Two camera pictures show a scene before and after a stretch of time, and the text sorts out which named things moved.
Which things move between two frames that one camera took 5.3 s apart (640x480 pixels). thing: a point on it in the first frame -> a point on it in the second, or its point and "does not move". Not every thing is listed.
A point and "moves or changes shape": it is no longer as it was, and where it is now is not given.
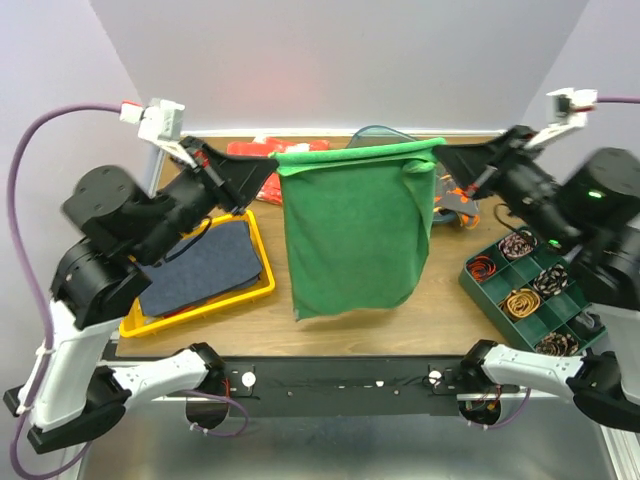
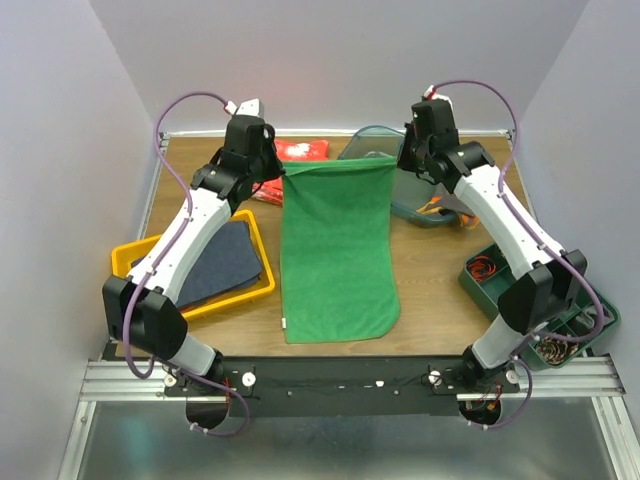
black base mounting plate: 339,385 does not move
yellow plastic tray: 134,323 does not move
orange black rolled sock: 481,267 does not move
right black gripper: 480,163 -> 404,159
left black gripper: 236,181 -> 276,165
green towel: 357,221 moves or changes shape
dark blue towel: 215,260 does not move
